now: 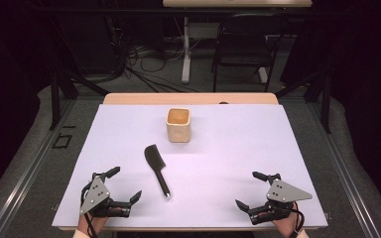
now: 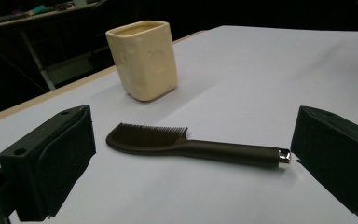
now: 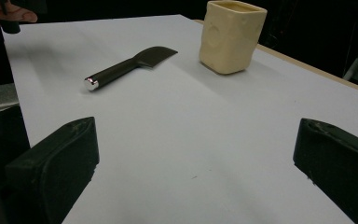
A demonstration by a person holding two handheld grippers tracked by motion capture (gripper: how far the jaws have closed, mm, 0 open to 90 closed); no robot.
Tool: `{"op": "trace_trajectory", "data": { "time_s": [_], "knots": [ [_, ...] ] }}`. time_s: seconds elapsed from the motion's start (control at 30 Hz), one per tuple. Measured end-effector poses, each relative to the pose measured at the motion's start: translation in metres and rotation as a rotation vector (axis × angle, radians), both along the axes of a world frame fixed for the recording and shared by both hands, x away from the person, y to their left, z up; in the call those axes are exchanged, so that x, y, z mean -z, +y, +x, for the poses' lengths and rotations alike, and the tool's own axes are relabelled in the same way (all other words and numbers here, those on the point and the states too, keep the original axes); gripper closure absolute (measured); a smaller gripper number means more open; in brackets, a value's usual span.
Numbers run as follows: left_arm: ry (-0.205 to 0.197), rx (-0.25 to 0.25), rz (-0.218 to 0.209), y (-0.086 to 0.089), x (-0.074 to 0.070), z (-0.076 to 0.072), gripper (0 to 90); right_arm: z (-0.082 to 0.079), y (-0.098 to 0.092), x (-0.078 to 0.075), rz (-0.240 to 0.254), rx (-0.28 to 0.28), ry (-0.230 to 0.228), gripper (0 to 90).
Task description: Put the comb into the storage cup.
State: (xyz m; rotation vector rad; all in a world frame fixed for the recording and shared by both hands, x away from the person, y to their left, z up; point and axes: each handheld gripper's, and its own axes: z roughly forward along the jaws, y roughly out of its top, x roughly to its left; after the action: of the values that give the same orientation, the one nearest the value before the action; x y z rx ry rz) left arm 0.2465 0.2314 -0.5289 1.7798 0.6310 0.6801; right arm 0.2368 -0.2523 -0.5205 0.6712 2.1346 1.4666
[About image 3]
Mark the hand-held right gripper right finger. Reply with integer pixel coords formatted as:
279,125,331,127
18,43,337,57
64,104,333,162
293,118,358,224

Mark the cream square ceramic cup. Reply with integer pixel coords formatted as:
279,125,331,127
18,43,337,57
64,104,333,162
198,0,269,76

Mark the black kitchen knife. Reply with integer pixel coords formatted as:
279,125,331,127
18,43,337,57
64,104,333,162
83,46,179,92

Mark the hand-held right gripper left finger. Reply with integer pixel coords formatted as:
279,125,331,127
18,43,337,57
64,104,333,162
4,116,101,224

